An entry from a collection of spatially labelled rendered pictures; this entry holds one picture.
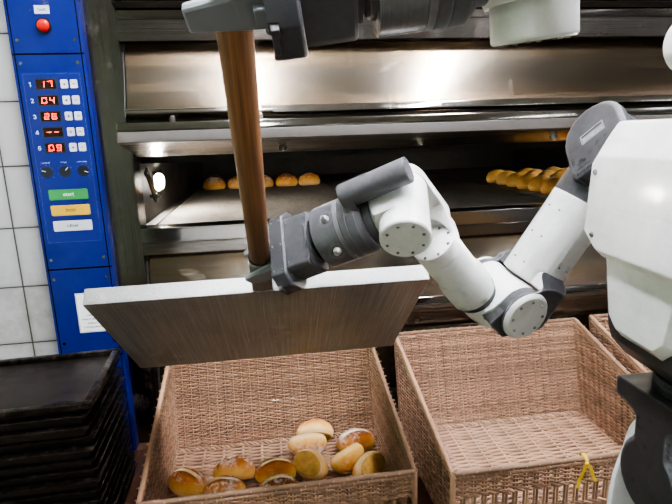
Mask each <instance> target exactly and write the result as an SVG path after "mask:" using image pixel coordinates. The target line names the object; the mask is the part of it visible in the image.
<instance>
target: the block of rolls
mask: <svg viewBox="0 0 672 504"><path fill-rule="evenodd" d="M566 169H567V168H559V167H555V166H552V167H549V168H547V169H545V170H544V171H543V170H540V169H533V168H524V169H521V170H520V171H519V172H515V171H511V170H508V171H504V170H502V169H494V170H492V171H490V172H489V173H488V175H487V177H486V180H487V182H488V183H497V184H499V185H507V186H508V187H517V188H518V189H529V190H530V191H540V192H541V193H543V194H550V193H551V192H552V190H553V189H554V187H555V186H556V184H557V183H558V181H559V180H560V178H561V177H562V175H563V174H564V172H565V171H566Z"/></svg>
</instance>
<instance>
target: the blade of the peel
mask: <svg viewBox="0 0 672 504"><path fill-rule="evenodd" d="M429 279H430V278H429V275H428V272H427V271H426V269H425V268H424V267H423V266H422V265H412V266H398V267H384V268H370V269H356V270H342V271H328V272H325V273H322V274H319V275H316V276H313V277H311V278H308V279H307V284H306V285H305V287H304V288H303V289H302V290H300V291H298V292H295V293H292V294H290V295H286V294H284V293H282V292H280V291H279V288H278V287H277V285H276V284H275V282H274V280H273V289H271V290H258V291H253V290H252V284H251V283H249V282H247V281H246V280H245V277H244V278H230V279H216V280H202V281H188V282H174V283H160V284H146V285H133V286H119V287H105V288H91V289H84V298H83V306H84V307H85V308H86V310H87V311H88V312H89V313H90V314H91V315H92V316H93V317H94V318H95V319H96V320H97V321H98V322H99V324H100V325H101V326H102V327H103V328H104V329H105V330H106V331H107V332H108V333H109V334H110V335H111V337H112V338H113V339H114V340H115V341H116V342H117V343H118V344H119V345H120V346H121V347H122V348H123V350H124V351H125V352H126V353H127V354H128V355H129V356H130V357H131V358H132V359H133V360H134V361H135V362H136V364H137V365H138V366H139V367H140V368H150V367H161V366H172V365H183V364H195V363H206V362H217V361H228V360H239V359H250V358H261V357H272V356H283V355H294V354H305V353H316V352H328V351H339V350H350V349H361V348H372V347H383V346H392V345H393V344H394V342H395V340H396V338H397V336H398V335H399V333H400V331H401V329H402V328H403V326H404V324H405V322H406V320H407V319H408V317H409V315H410V313H411V311H412V310H413V308H414V306H415V304H416V303H417V301H418V299H419V297H420V295H421V294H422V292H423V290H424V288H425V286H426V285H427V283H428V281H429Z"/></svg>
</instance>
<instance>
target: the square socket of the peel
mask: <svg viewBox="0 0 672 504"><path fill-rule="evenodd" d="M270 263H271V257H270V258H269V260H268V261H267V262H266V263H265V264H263V265H256V264H254V263H252V262H251V261H250V258H249V252H248V266H249V271H250V273H251V272H253V271H255V270H257V269H259V268H262V267H264V266H266V265H268V264H270ZM271 289H273V279H270V280H266V281H263V282H260V283H257V284H252V290H253V291H258V290H271Z"/></svg>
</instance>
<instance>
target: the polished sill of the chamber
mask: <svg viewBox="0 0 672 504"><path fill-rule="evenodd" d="M542 205H543V204H526V205H508V206H490V207H471V208H453V209H449V210H450V217H451V218H452V219H453V221H454V222H455V225H456V226H457V225H474V224H491V223H507V222H524V221H532V220H533V219H534V217H535V216H536V214H537V213H538V211H539V210H540V208H541V207H542ZM141 236H142V243H143V244H155V243H171V242H188V241H205V240H222V239H239V238H246V232H245V225H244V220H235V221H217V222H199V223H181V224H162V225H146V226H144V227H143V228H142V229H141Z"/></svg>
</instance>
